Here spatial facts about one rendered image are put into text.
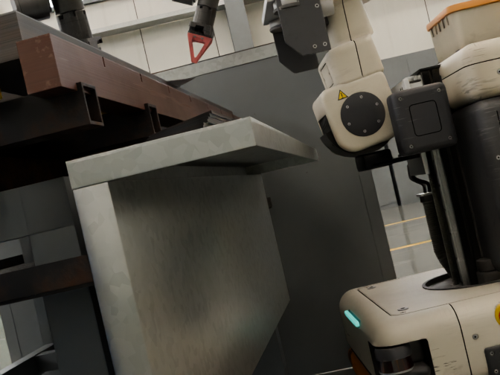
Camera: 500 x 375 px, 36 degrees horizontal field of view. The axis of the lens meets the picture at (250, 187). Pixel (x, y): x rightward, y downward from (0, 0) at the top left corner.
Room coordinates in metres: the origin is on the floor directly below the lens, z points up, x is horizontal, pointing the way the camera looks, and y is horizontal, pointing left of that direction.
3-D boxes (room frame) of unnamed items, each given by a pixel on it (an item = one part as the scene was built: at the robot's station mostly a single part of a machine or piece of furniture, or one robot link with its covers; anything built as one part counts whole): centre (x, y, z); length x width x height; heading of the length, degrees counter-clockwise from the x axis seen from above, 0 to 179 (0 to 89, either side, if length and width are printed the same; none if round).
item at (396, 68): (10.50, -2.41, 0.97); 1.00 x 0.48 x 1.95; 91
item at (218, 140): (1.44, -0.01, 0.66); 1.30 x 0.20 x 0.03; 172
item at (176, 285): (1.45, 0.07, 0.47); 1.30 x 0.04 x 0.35; 172
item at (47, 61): (1.65, 0.08, 0.80); 1.62 x 0.04 x 0.06; 172
